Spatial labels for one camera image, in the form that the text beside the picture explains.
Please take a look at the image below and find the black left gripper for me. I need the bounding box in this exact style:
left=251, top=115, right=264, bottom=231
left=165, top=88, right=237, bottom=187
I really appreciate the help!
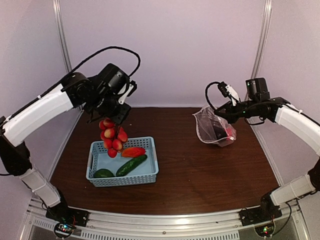
left=89, top=90, right=132, bottom=125

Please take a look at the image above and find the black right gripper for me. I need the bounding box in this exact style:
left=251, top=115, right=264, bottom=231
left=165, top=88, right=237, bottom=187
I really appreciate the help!
left=214, top=99, right=259, bottom=124

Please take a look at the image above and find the red bell pepper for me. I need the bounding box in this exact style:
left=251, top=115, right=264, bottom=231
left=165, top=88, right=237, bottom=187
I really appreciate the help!
left=225, top=127, right=234, bottom=138

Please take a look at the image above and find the purple eggplant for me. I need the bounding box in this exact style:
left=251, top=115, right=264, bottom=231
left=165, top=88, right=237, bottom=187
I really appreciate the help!
left=211, top=120, right=227, bottom=140

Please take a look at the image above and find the red lychee bunch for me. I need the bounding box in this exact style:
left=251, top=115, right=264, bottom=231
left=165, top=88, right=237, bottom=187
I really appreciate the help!
left=99, top=118, right=128, bottom=158

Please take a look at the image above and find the clear polka dot zip bag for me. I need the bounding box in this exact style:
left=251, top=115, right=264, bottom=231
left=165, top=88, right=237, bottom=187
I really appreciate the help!
left=192, top=105, right=237, bottom=147

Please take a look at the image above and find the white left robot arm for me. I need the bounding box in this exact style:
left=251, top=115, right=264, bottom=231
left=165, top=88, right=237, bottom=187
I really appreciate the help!
left=0, top=63, right=137, bottom=222

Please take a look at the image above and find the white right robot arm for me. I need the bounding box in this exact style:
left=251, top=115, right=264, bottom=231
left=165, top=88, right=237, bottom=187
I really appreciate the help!
left=213, top=77, right=320, bottom=221

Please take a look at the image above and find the light blue plastic basket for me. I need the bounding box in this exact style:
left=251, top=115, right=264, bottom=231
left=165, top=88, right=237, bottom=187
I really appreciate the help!
left=86, top=136, right=159, bottom=188

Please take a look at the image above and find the orange red chili pepper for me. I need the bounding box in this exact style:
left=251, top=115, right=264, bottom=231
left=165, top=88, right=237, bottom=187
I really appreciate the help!
left=121, top=147, right=146, bottom=158

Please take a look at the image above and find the green avocado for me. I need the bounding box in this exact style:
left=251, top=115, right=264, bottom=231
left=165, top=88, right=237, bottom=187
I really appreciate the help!
left=93, top=168, right=115, bottom=178

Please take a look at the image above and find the green cucumber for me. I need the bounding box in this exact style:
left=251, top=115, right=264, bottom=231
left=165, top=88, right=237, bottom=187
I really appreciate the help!
left=116, top=154, right=148, bottom=177

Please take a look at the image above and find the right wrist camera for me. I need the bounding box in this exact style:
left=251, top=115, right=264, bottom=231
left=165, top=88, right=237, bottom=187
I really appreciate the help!
left=218, top=82, right=241, bottom=106

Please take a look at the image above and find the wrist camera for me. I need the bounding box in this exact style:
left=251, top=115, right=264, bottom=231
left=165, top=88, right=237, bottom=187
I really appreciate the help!
left=218, top=82, right=241, bottom=106
left=118, top=80, right=138, bottom=105

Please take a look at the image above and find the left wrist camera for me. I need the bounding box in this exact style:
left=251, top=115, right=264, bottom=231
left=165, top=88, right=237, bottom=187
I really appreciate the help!
left=118, top=80, right=138, bottom=105

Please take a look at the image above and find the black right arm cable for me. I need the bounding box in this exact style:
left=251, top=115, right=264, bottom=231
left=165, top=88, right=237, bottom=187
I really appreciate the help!
left=204, top=81, right=266, bottom=126

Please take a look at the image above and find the right aluminium frame post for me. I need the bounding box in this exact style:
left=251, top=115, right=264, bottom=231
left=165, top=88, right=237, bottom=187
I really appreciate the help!
left=251, top=0, right=273, bottom=79

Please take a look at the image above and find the aluminium frame post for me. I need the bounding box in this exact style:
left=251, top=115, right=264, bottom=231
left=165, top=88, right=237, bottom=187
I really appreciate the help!
left=251, top=0, right=273, bottom=79
left=51, top=0, right=85, bottom=113

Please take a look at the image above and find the left aluminium frame post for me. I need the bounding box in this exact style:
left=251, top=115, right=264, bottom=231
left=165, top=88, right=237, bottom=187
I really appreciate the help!
left=51, top=0, right=85, bottom=113

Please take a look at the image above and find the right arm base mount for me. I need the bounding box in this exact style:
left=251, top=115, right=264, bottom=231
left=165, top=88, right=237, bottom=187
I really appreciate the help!
left=239, top=206, right=282, bottom=239

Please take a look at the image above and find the front aluminium rail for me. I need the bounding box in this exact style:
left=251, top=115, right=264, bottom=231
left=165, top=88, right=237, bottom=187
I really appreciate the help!
left=24, top=197, right=308, bottom=240

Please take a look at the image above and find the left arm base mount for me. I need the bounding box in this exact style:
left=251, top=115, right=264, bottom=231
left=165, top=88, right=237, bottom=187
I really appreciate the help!
left=45, top=207, right=89, bottom=239

